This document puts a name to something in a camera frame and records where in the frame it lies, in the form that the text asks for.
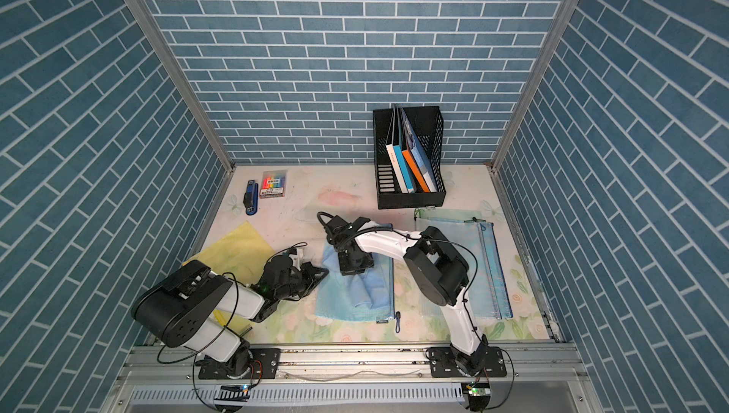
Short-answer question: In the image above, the light blue document bag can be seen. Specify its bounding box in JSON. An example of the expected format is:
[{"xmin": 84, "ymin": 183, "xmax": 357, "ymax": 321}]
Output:
[{"xmin": 480, "ymin": 222, "xmax": 514, "ymax": 319}]

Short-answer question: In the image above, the black mesh file holder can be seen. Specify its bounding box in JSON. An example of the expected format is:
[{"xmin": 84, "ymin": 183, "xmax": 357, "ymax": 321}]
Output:
[{"xmin": 373, "ymin": 106, "xmax": 446, "ymax": 210}]

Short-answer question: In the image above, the white book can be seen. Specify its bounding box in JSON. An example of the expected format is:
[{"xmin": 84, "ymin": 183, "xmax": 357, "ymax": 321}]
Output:
[{"xmin": 385, "ymin": 144, "xmax": 408, "ymax": 194}]

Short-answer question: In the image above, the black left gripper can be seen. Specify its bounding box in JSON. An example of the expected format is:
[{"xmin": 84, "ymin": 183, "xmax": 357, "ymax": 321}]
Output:
[{"xmin": 273, "ymin": 263, "xmax": 330, "ymax": 302}]

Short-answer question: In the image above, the teal book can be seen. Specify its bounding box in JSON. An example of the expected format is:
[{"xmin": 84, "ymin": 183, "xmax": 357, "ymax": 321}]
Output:
[{"xmin": 393, "ymin": 145, "xmax": 416, "ymax": 193}]

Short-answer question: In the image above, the light blue cleaning cloth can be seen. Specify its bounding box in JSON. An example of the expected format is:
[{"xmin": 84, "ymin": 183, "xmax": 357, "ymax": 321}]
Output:
[{"xmin": 343, "ymin": 268, "xmax": 391, "ymax": 310}]

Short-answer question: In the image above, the blue folder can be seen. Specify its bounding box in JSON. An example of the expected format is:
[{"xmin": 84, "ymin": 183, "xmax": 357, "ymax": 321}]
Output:
[{"xmin": 400, "ymin": 108, "xmax": 438, "ymax": 193}]

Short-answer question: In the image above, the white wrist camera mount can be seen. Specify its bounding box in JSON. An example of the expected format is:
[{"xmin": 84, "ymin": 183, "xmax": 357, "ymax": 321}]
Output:
[{"xmin": 289, "ymin": 247, "xmax": 304, "ymax": 269}]

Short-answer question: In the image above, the box of coloured markers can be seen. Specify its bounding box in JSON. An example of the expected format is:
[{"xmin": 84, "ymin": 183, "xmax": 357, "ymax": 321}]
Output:
[{"xmin": 259, "ymin": 170, "xmax": 287, "ymax": 198}]

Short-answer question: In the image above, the aluminium front rail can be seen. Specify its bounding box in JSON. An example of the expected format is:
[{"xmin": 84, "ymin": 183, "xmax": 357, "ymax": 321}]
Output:
[{"xmin": 102, "ymin": 343, "xmax": 601, "ymax": 412}]

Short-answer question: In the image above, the orange book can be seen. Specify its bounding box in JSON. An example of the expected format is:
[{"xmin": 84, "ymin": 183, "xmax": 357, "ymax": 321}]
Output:
[{"xmin": 402, "ymin": 149, "xmax": 430, "ymax": 193}]

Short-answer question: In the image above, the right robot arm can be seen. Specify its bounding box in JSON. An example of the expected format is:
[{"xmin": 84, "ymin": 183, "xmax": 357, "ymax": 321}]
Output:
[{"xmin": 317, "ymin": 212, "xmax": 489, "ymax": 376}]

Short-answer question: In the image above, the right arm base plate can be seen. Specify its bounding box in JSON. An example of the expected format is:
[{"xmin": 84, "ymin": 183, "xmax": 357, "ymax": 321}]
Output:
[{"xmin": 424, "ymin": 347, "xmax": 508, "ymax": 378}]

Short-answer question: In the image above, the blue mesh document bag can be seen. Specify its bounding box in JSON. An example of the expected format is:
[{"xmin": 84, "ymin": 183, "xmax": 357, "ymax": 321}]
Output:
[{"xmin": 315, "ymin": 243, "xmax": 395, "ymax": 322}]

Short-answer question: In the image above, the green mesh document bag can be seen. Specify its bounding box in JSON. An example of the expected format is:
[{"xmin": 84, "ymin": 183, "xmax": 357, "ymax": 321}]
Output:
[{"xmin": 414, "ymin": 208, "xmax": 485, "ymax": 221}]

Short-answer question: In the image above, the yellow mesh document bag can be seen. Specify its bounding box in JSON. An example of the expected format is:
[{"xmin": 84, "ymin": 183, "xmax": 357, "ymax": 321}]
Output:
[{"xmin": 181, "ymin": 220, "xmax": 277, "ymax": 337}]

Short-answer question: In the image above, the clear grey document bag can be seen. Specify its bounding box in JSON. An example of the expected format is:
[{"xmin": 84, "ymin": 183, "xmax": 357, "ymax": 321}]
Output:
[{"xmin": 416, "ymin": 219, "xmax": 501, "ymax": 319}]

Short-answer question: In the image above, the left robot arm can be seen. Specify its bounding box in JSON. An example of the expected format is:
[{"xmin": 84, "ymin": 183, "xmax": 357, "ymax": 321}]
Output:
[{"xmin": 131, "ymin": 253, "xmax": 328, "ymax": 374}]

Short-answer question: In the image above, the blue black stapler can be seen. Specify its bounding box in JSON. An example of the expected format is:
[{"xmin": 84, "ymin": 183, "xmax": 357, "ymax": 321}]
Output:
[{"xmin": 243, "ymin": 179, "xmax": 259, "ymax": 217}]

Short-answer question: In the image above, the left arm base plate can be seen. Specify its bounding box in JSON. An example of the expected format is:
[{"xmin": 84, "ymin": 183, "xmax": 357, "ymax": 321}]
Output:
[{"xmin": 196, "ymin": 348, "xmax": 281, "ymax": 382}]

